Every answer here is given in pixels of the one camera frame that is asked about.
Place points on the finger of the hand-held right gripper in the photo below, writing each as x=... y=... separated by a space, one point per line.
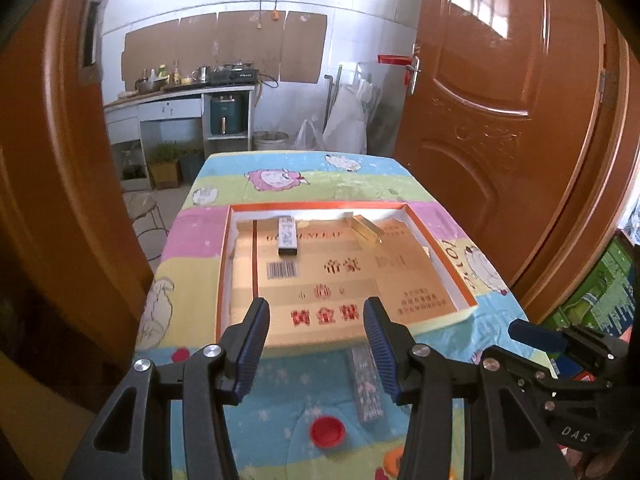
x=537 y=334
x=570 y=382

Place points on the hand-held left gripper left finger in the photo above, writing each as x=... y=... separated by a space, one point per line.
x=252 y=347

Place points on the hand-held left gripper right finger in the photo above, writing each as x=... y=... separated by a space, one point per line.
x=380 y=352

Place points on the red bottle cap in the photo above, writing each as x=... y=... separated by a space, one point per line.
x=326 y=432

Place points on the orange-rimmed white cardboard tray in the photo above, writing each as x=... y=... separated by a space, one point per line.
x=320 y=214

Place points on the gold printed cardboard sheet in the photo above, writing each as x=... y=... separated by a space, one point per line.
x=400 y=270

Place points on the white cartoon cat box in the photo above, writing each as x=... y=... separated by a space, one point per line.
x=288 y=237

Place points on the gold rectangular box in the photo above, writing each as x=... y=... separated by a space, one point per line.
x=366 y=230

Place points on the colourful sheep printed blanket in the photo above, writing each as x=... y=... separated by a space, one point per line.
x=300 y=180

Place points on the round metal stool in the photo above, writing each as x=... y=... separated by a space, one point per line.
x=142 y=207

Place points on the dark crate with plants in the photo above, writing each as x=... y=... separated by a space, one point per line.
x=192 y=166

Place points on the crate with green plants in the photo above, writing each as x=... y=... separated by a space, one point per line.
x=164 y=170

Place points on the white bucket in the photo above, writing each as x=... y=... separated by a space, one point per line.
x=270 y=141

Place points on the white plastic bag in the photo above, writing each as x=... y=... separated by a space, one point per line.
x=307 y=137

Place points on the brown wooden door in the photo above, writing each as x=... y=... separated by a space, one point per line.
x=500 y=110

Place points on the green air fryer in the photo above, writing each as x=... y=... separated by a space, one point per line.
x=227 y=116

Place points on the white woven sack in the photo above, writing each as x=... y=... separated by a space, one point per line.
x=350 y=120

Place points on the white kitchen counter cabinet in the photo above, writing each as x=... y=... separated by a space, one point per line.
x=170 y=107

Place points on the grey metal pipe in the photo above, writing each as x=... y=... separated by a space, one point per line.
x=329 y=102

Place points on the black gas stove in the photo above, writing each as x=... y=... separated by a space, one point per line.
x=234 y=76

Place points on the metal basin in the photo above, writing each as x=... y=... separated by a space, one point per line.
x=152 y=85

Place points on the brown sauce bottle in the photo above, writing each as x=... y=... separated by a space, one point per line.
x=177 y=74

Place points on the red ribbon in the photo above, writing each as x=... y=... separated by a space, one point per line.
x=392 y=59

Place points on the metal lock plate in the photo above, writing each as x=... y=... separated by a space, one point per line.
x=90 y=30

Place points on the brown door frame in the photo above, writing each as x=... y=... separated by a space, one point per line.
x=40 y=160

